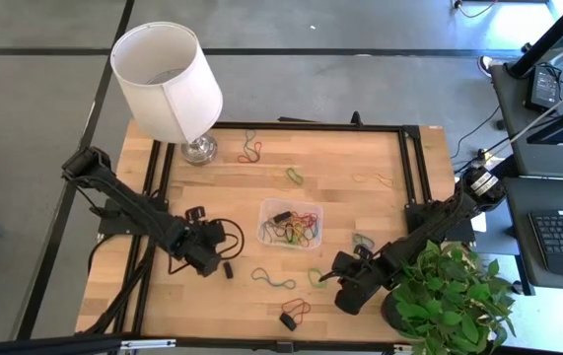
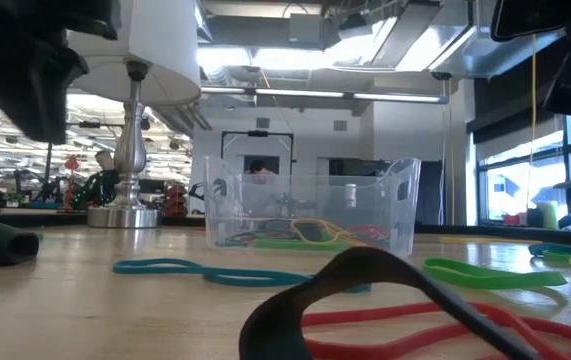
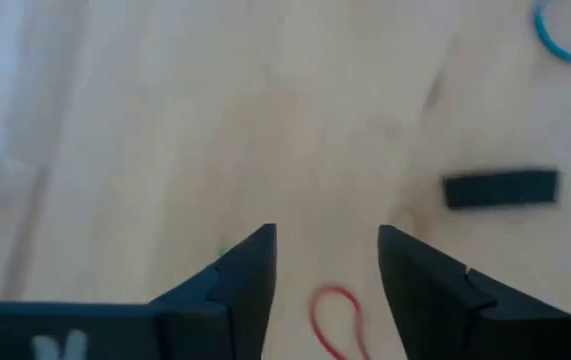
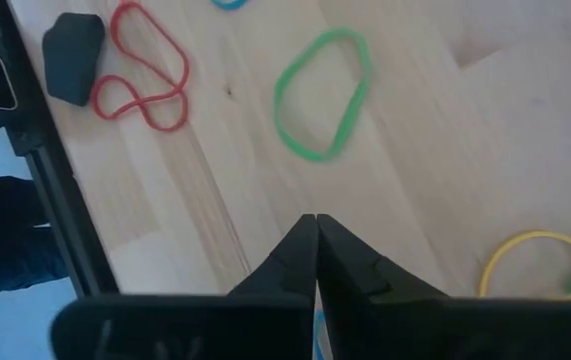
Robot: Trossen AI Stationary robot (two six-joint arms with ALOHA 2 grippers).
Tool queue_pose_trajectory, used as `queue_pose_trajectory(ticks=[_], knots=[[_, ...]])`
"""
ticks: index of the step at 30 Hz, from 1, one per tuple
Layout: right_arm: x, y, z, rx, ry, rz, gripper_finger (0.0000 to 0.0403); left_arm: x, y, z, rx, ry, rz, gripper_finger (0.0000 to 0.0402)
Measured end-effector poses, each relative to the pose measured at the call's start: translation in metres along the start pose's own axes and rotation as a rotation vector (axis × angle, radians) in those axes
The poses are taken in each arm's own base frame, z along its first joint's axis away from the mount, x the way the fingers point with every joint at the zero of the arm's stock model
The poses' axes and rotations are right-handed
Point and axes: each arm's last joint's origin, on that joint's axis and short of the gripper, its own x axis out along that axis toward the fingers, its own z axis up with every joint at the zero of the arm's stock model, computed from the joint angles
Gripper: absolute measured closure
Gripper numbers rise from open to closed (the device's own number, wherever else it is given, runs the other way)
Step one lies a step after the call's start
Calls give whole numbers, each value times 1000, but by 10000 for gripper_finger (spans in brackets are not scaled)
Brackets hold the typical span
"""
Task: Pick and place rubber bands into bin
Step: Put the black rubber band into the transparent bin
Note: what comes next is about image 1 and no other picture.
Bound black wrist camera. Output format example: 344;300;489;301
331;249;362;278
205;220;227;245

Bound black rig bar silver brackets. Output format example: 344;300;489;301
0;334;563;355

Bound black rig pole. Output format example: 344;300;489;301
506;0;563;79

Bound person's shoe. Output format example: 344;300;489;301
477;54;497;79

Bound small black screen device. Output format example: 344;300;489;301
525;65;563;113

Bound yellow rubber band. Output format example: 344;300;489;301
351;172;395;189
285;231;310;248

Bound black desk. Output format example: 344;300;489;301
490;63;563;297

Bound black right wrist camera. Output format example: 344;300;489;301
331;249;362;278

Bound green potted plant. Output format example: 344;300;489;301
381;239;519;355

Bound white shade table lamp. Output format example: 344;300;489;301
109;21;225;168

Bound black camera cable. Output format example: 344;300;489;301
167;218;246;276

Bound black floor cable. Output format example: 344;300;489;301
453;0;499;19
451;106;504;175

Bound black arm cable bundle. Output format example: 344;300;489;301
83;231;164;336

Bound clear plastic bin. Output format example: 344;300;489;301
255;197;325;251

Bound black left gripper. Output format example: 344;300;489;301
166;206;224;278

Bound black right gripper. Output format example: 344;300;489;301
335;245;400;316

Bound white cable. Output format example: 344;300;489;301
510;78;563;144

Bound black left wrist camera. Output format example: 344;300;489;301
205;220;227;245

